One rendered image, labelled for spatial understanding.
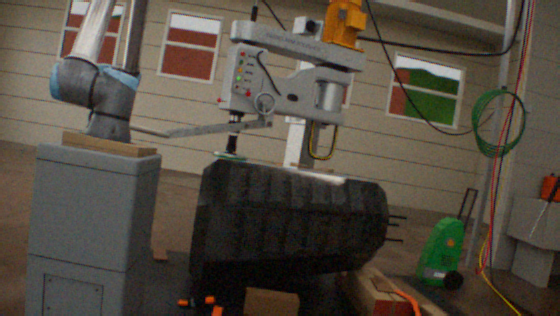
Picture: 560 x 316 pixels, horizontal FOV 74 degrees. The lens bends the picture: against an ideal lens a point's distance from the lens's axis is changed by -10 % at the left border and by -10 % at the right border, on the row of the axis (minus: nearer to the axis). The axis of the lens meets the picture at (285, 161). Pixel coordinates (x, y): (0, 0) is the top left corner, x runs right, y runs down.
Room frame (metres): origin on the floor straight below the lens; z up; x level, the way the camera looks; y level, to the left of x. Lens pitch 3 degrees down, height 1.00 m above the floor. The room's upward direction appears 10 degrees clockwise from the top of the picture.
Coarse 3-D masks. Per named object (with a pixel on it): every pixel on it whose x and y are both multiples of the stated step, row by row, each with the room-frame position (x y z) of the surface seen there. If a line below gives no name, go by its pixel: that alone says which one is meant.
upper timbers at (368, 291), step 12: (348, 276) 2.77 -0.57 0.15; (384, 276) 2.72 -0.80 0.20; (360, 288) 2.51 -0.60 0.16; (372, 288) 2.43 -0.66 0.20; (396, 288) 2.49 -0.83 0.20; (372, 300) 2.29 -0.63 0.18; (384, 300) 2.26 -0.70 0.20; (396, 300) 2.27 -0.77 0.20; (408, 300) 2.29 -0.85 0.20; (372, 312) 2.25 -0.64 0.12; (384, 312) 2.26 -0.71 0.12; (396, 312) 2.27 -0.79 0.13; (408, 312) 2.28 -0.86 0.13
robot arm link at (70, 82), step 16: (96, 0) 1.64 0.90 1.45; (112, 0) 1.68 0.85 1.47; (96, 16) 1.62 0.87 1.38; (80, 32) 1.59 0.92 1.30; (96, 32) 1.61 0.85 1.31; (80, 48) 1.57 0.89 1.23; (96, 48) 1.61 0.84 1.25; (64, 64) 1.53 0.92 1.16; (80, 64) 1.53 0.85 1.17; (96, 64) 1.59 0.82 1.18; (64, 80) 1.50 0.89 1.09; (80, 80) 1.52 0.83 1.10; (64, 96) 1.52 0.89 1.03; (80, 96) 1.53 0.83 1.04
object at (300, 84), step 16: (272, 80) 2.63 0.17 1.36; (288, 80) 2.70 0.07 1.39; (304, 80) 2.75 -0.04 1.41; (320, 80) 2.86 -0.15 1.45; (336, 80) 2.85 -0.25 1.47; (288, 96) 2.70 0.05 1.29; (304, 96) 2.76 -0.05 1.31; (272, 112) 2.68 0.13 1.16; (288, 112) 2.72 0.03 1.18; (304, 112) 2.76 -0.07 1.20; (320, 112) 2.82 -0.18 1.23
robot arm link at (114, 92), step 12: (96, 72) 1.57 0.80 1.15; (108, 72) 1.55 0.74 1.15; (120, 72) 1.56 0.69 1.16; (96, 84) 1.53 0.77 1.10; (108, 84) 1.55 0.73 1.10; (120, 84) 1.56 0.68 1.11; (132, 84) 1.59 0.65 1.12; (96, 96) 1.54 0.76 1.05; (108, 96) 1.54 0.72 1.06; (120, 96) 1.56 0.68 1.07; (132, 96) 1.61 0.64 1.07; (96, 108) 1.56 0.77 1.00; (108, 108) 1.54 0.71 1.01; (120, 108) 1.56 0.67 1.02; (132, 108) 1.64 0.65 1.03
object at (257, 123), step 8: (248, 120) 2.76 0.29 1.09; (256, 120) 2.67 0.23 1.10; (264, 120) 2.69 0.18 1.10; (184, 128) 2.58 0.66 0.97; (192, 128) 2.49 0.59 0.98; (200, 128) 2.51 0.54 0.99; (208, 128) 2.53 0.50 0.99; (216, 128) 2.55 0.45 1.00; (224, 128) 2.58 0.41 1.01; (232, 128) 2.60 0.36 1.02; (240, 128) 2.62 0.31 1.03; (248, 128) 2.64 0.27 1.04; (176, 136) 2.45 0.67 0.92; (184, 136) 2.47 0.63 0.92
